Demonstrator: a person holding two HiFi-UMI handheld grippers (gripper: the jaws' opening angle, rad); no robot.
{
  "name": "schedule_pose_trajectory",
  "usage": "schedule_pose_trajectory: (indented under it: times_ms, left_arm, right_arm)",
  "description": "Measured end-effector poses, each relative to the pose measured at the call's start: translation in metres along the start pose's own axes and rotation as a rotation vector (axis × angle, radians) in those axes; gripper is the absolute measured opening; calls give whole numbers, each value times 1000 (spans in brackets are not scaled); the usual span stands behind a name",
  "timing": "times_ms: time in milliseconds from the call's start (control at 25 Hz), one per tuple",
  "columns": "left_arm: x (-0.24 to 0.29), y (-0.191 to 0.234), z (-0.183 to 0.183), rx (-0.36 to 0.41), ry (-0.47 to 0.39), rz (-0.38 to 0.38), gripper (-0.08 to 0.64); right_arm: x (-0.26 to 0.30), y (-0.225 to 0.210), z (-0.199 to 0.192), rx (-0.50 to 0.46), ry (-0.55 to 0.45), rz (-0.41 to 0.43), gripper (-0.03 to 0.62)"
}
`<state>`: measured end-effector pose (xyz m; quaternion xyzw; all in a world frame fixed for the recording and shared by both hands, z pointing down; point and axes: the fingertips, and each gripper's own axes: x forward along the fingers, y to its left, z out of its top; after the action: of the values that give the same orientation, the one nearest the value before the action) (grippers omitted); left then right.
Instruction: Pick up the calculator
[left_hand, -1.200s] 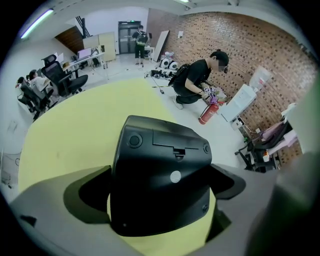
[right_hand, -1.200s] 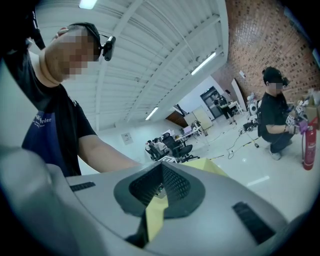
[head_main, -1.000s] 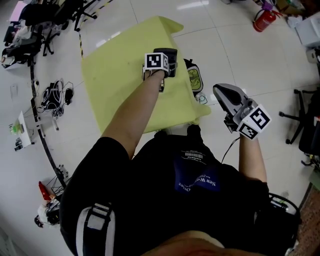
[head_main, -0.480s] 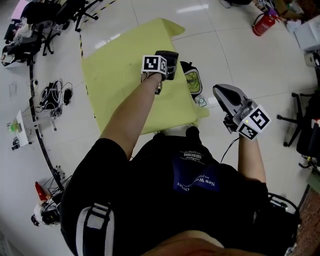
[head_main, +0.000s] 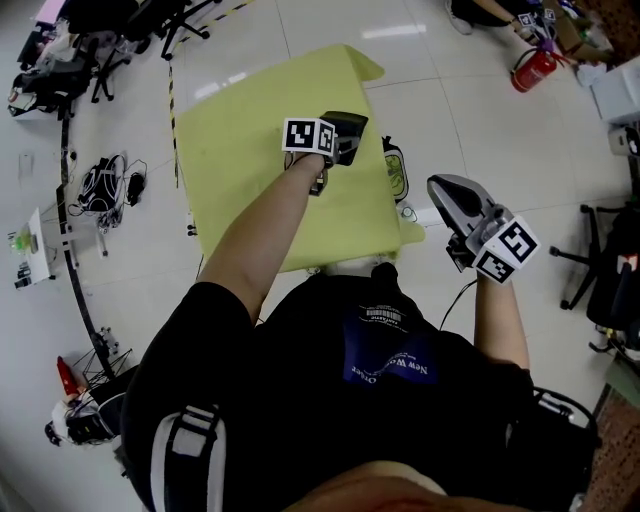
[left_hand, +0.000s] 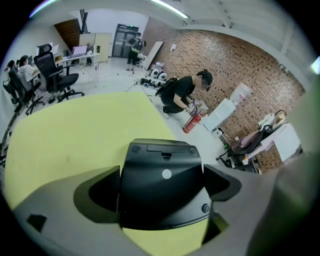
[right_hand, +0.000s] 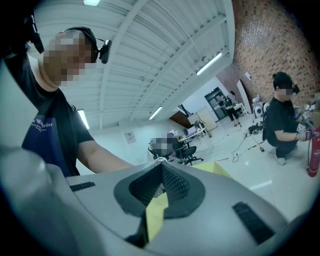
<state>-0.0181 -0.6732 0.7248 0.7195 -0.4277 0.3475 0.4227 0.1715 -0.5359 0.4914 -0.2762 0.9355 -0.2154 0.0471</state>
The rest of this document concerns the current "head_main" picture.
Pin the red fire extinguisher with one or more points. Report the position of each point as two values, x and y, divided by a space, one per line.
535 70

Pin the black office chair with clothes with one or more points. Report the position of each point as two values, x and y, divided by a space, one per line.
615 280

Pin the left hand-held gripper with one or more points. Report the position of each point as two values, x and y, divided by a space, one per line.
300 134

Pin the cardboard box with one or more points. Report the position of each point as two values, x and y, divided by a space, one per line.
575 35

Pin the small black object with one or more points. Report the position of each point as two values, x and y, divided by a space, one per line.
350 125

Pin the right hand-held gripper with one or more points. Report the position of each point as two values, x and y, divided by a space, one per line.
505 245

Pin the yellow-green backpack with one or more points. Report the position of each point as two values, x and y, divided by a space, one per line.
396 170

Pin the person's black shirt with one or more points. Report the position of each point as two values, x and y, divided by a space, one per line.
325 425

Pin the white side table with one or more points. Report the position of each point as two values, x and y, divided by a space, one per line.
37 250

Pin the person's chin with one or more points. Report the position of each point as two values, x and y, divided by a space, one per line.
380 490

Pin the person's left forearm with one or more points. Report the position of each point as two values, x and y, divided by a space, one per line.
255 240

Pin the black white backpack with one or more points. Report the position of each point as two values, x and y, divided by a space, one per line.
100 185

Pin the clear bottle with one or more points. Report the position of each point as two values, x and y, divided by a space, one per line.
410 213

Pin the red tool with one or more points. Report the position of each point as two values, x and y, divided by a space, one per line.
65 377

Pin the black curved rail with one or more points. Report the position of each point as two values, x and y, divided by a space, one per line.
76 280

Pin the yellow-green tablecloth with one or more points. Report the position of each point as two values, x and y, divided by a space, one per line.
240 150

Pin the black power adapter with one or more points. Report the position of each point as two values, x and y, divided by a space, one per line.
134 187

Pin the yellow black hazard tape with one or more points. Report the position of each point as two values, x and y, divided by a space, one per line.
232 11
173 125

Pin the green bottle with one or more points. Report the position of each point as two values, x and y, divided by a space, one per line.
20 241

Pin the person's right forearm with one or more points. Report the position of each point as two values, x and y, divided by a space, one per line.
500 325

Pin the black shoulder-mounted device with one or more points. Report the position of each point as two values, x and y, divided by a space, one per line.
550 450

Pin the white box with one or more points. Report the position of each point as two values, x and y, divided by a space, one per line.
617 95

